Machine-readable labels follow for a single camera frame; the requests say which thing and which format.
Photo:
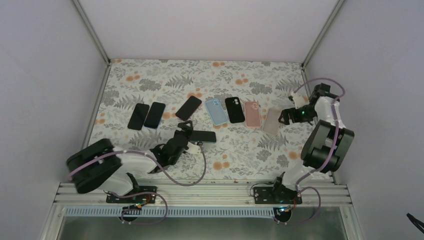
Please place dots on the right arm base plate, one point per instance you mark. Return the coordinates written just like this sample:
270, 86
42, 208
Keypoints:
261, 195

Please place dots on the aluminium mounting rail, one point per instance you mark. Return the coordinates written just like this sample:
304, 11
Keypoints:
221, 199

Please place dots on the light blue phone case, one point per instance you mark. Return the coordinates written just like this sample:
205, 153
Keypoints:
216, 112

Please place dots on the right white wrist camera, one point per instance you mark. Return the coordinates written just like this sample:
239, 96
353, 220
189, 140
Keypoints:
298, 100

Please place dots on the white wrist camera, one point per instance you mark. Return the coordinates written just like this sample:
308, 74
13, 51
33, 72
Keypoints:
298, 100
194, 149

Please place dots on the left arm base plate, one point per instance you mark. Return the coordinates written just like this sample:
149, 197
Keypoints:
135, 200

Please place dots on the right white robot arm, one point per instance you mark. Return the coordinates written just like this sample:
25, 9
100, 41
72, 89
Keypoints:
326, 147

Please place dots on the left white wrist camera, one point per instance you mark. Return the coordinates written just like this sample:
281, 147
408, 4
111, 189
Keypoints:
194, 149

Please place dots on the pink phone case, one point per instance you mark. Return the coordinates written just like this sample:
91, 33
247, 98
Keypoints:
252, 114

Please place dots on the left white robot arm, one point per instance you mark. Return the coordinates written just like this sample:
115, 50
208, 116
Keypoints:
106, 167

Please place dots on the beige phone case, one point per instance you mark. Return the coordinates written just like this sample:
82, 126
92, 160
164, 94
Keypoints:
272, 124

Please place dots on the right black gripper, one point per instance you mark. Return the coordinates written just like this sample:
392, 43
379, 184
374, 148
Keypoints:
295, 119

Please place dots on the black object at edge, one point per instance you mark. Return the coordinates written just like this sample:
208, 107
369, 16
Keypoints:
416, 222

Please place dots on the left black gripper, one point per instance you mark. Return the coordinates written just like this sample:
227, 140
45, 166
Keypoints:
189, 130

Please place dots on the black phone case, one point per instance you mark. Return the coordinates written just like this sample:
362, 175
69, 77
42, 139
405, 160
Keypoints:
234, 110

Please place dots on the floral table mat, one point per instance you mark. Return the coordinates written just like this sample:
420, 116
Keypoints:
241, 152

